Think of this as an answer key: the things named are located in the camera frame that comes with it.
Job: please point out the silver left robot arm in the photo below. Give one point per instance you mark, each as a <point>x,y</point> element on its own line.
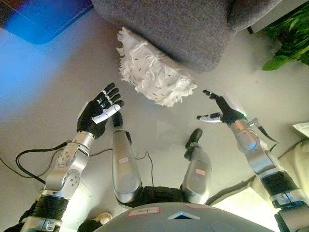
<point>65,174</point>

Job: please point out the grey fabric armchair sofa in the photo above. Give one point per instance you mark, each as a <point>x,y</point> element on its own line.
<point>183,31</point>

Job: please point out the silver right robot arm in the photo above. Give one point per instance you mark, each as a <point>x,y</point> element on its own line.
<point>263,159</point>

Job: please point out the grey robot torso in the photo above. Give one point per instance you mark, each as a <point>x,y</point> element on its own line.
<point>183,221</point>

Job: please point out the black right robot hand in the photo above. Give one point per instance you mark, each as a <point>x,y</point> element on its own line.
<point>228,112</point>

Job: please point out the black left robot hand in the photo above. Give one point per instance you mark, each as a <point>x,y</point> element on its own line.
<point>93,118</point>

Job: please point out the silver robot leg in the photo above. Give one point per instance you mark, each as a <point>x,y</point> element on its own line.
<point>198,174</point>
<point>124,164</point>

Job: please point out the green leafy potted plant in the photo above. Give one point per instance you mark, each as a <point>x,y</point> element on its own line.
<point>292,41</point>

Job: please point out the silver right robot leg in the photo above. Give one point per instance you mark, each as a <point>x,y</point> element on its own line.
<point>198,174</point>

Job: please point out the brown furry object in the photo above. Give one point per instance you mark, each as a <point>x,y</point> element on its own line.
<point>101,218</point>

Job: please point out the white fringed pillow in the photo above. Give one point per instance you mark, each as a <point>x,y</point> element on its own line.
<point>154,77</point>

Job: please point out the silver left robot leg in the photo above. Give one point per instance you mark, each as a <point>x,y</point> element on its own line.
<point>124,164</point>

